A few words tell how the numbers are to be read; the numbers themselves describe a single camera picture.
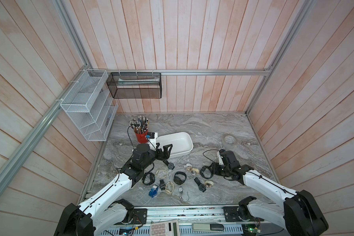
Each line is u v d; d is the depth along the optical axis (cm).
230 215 73
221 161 73
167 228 69
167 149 70
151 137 67
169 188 83
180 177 86
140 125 90
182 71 97
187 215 75
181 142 101
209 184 80
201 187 82
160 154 69
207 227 68
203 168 87
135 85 104
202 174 86
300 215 40
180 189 82
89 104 67
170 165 90
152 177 84
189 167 91
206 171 88
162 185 80
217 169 78
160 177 86
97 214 42
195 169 84
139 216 73
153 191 76
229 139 104
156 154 69
